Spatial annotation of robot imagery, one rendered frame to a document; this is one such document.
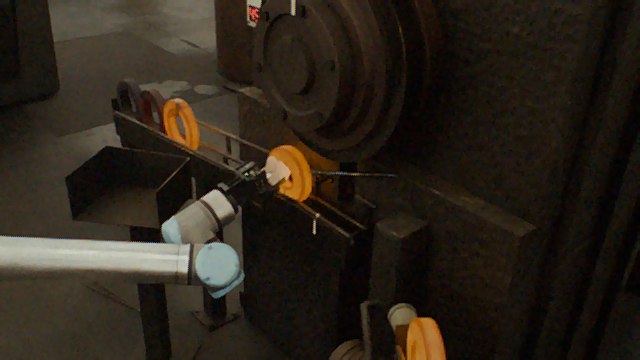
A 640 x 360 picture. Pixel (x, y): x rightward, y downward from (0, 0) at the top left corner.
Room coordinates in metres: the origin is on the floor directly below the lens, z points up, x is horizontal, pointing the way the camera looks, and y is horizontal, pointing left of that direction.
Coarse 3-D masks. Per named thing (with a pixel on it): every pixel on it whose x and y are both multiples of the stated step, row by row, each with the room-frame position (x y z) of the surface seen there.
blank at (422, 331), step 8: (416, 320) 0.85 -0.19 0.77; (424, 320) 0.85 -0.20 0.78; (432, 320) 0.85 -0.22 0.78; (416, 328) 0.84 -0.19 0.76; (424, 328) 0.82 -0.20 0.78; (432, 328) 0.82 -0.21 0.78; (408, 336) 0.88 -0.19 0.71; (416, 336) 0.83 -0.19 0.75; (424, 336) 0.80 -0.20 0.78; (432, 336) 0.80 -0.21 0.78; (440, 336) 0.80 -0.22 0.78; (408, 344) 0.87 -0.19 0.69; (416, 344) 0.84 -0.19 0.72; (424, 344) 0.79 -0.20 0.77; (432, 344) 0.79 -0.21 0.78; (440, 344) 0.79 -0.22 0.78; (408, 352) 0.87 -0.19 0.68; (416, 352) 0.85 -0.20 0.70; (424, 352) 0.78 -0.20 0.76; (432, 352) 0.77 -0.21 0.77; (440, 352) 0.78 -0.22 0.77
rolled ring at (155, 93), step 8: (152, 88) 1.99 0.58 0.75; (144, 96) 1.99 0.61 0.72; (152, 96) 1.94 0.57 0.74; (160, 96) 1.95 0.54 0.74; (144, 104) 2.01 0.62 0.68; (160, 104) 1.92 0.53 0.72; (144, 112) 2.01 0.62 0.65; (152, 112) 2.03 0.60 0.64; (160, 112) 1.91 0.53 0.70; (144, 120) 2.01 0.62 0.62; (152, 120) 2.01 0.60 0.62; (160, 120) 1.91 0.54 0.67; (160, 128) 1.91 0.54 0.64
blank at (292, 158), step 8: (272, 152) 1.45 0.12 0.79; (280, 152) 1.43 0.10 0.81; (288, 152) 1.41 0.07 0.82; (296, 152) 1.41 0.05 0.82; (280, 160) 1.43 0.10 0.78; (288, 160) 1.40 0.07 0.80; (296, 160) 1.39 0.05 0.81; (304, 160) 1.40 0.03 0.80; (296, 168) 1.38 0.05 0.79; (304, 168) 1.38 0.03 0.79; (296, 176) 1.38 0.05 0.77; (304, 176) 1.37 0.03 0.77; (288, 184) 1.43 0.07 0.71; (296, 184) 1.38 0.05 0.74; (304, 184) 1.36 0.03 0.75; (288, 192) 1.40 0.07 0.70; (296, 192) 1.38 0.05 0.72; (304, 192) 1.36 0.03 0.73
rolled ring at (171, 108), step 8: (168, 104) 1.86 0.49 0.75; (176, 104) 1.82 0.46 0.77; (184, 104) 1.82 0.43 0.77; (168, 112) 1.87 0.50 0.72; (176, 112) 1.89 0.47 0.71; (184, 112) 1.79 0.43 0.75; (192, 112) 1.80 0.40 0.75; (168, 120) 1.88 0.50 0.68; (176, 120) 1.89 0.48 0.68; (184, 120) 1.78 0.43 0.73; (192, 120) 1.78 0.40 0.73; (168, 128) 1.87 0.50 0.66; (176, 128) 1.88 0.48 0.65; (192, 128) 1.77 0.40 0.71; (176, 136) 1.86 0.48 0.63; (192, 136) 1.76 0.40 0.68; (184, 144) 1.83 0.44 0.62; (192, 144) 1.77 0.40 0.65
